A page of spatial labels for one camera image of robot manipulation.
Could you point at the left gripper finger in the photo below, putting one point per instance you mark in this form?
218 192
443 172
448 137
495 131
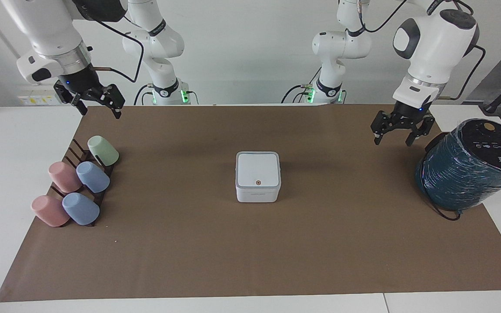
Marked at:
422 127
383 124

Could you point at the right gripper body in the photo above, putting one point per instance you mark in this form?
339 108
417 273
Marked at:
81 80

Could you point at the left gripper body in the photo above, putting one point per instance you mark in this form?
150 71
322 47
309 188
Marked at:
410 111

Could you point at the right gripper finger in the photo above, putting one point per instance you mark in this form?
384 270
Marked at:
70 98
113 98

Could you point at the white square trash can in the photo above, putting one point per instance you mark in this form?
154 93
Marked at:
258 176

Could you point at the green plastic cup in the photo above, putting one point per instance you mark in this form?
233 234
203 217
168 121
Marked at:
104 151

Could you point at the dark brown cup rack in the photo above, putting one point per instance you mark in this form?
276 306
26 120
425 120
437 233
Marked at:
81 155

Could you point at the teal cylinder wrapped in plastic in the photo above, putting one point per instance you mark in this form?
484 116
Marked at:
468 174

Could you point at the pink plastic cup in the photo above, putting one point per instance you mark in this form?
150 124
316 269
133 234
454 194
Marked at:
64 176
49 211

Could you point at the blue plastic cup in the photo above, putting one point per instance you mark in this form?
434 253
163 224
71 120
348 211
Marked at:
81 208
93 176

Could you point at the white wall socket box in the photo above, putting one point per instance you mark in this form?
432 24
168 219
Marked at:
37 96

